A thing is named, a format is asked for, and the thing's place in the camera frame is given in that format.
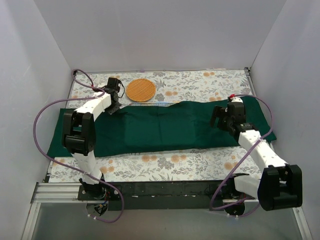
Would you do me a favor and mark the round woven bamboo tray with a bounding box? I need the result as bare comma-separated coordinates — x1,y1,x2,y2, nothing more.
125,78,156,103

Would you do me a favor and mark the floral patterned table mat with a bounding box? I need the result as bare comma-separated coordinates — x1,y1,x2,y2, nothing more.
48,69,282,182

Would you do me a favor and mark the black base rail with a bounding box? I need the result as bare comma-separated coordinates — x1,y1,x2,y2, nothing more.
77,180,241,212

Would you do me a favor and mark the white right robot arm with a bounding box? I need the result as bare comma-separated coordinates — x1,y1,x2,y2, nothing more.
210,97,303,211

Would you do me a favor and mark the metal mesh instrument tray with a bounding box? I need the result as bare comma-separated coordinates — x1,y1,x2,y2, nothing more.
128,101,180,107

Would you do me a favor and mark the green surgical cloth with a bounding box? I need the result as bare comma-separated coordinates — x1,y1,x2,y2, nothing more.
47,96,277,158

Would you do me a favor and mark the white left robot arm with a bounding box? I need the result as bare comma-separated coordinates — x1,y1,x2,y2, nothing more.
62,77,123,200

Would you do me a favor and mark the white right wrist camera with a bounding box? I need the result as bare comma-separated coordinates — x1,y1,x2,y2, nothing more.
228,94,243,103

